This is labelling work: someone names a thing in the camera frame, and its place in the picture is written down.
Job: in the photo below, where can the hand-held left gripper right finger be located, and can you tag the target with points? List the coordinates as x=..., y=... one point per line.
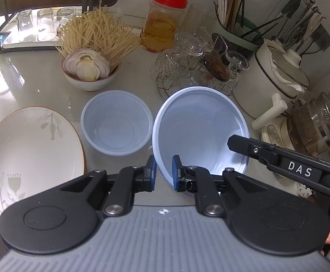
x=177, y=176

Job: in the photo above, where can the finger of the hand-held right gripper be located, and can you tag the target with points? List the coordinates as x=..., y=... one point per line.
x=247, y=146

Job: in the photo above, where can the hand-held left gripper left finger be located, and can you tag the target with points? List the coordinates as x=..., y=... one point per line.
x=152, y=174

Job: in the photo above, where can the blue plastic bowl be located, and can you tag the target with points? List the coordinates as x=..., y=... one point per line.
x=115, y=124
x=199, y=124

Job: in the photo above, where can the patterned ceramic cup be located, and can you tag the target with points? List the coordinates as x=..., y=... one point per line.
x=305, y=189

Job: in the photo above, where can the glass kettle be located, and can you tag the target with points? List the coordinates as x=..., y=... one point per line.
x=315, y=124

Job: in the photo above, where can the white electric cooking pot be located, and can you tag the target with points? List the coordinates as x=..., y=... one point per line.
x=255, y=90

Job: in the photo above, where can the brown tinted glass cup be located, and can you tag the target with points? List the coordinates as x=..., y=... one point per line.
x=216, y=66

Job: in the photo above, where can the green chopstick holder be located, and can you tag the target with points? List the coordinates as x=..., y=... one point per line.
x=247, y=44

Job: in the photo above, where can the white ceramic bowl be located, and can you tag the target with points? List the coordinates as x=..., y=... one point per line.
x=92, y=85

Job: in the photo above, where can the group of clear glass cups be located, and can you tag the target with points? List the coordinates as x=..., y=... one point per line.
x=190, y=44

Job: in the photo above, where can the white plate with leaf print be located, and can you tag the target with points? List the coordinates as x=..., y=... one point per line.
x=31, y=153

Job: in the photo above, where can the garlic bulb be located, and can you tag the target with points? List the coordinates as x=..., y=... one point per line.
x=87, y=68

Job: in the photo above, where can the group of hanging kitchen utensils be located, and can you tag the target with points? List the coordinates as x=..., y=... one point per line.
x=298, y=22

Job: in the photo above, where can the purple onion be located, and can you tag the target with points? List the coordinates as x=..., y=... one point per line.
x=70, y=65

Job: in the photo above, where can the bundle of chopsticks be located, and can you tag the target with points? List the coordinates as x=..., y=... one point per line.
x=230, y=2

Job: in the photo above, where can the plastic jar with red lid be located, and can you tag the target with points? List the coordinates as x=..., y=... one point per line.
x=162, y=22

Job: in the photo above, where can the bundle of dried noodles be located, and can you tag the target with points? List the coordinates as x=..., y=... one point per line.
x=97, y=31

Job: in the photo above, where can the clear drinking glass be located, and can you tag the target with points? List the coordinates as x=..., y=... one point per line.
x=65, y=19
x=26, y=25
x=46, y=24

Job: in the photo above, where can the white drip tray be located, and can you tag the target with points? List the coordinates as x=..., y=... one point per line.
x=29, y=44

